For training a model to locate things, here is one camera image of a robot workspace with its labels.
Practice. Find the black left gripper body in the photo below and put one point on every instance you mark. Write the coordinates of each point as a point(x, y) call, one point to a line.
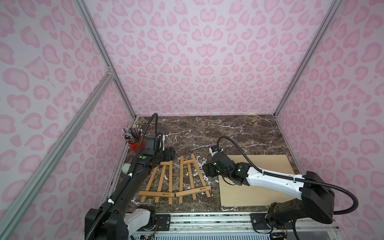
point(167, 154)

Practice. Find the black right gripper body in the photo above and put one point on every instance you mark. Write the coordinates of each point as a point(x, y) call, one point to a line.
point(212, 168)

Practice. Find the small wooden easel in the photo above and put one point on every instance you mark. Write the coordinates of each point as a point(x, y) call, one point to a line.
point(191, 179)
point(154, 188)

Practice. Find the light wooden board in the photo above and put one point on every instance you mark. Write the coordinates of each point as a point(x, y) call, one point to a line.
point(263, 190)

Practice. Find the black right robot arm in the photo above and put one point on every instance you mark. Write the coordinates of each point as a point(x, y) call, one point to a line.
point(310, 198)

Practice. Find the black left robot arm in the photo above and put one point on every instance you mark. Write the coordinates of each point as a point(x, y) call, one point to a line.
point(108, 221)

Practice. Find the red pencil cup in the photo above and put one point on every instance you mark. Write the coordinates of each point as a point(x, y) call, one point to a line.
point(135, 146)

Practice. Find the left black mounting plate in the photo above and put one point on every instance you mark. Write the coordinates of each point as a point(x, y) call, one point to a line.
point(160, 222)

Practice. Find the black mounting plate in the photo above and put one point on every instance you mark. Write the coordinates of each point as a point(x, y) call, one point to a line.
point(160, 222)
point(265, 222)

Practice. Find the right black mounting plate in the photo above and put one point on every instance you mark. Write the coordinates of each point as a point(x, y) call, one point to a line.
point(265, 222)

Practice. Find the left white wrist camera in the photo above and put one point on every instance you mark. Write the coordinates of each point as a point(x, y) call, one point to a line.
point(161, 139)

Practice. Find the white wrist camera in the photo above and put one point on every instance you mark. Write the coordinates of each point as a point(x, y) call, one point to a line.
point(214, 150)
point(161, 139)

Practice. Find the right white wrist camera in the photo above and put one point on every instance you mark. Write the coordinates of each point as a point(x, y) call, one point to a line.
point(214, 150)

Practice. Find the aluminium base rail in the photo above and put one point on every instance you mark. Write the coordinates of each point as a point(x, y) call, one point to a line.
point(235, 226)

